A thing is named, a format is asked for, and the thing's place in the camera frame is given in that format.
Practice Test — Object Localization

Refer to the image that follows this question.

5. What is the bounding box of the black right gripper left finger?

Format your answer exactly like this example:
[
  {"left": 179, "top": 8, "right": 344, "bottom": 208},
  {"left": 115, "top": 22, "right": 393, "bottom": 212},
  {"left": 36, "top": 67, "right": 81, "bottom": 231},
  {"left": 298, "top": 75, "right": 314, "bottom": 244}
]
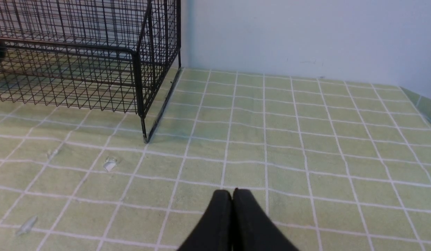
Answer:
[{"left": 178, "top": 190, "right": 232, "bottom": 251}]

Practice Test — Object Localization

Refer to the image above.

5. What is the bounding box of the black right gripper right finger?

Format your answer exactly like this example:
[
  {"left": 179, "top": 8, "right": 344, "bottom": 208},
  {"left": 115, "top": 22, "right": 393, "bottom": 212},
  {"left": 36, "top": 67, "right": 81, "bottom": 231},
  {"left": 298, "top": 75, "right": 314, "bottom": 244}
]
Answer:
[{"left": 232, "top": 188, "right": 298, "bottom": 251}]

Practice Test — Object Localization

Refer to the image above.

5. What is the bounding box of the green checkered tablecloth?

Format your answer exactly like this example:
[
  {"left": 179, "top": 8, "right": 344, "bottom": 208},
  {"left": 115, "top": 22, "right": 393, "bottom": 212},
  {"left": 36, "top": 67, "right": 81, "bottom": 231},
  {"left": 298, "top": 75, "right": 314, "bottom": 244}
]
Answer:
[{"left": 0, "top": 69, "right": 431, "bottom": 251}]

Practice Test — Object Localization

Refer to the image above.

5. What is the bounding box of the black wire mesh rack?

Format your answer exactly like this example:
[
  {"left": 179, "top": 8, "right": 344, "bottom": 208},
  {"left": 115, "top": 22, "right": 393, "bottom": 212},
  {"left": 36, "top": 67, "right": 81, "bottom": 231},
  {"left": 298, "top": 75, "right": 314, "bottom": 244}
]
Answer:
[{"left": 0, "top": 0, "right": 182, "bottom": 143}]

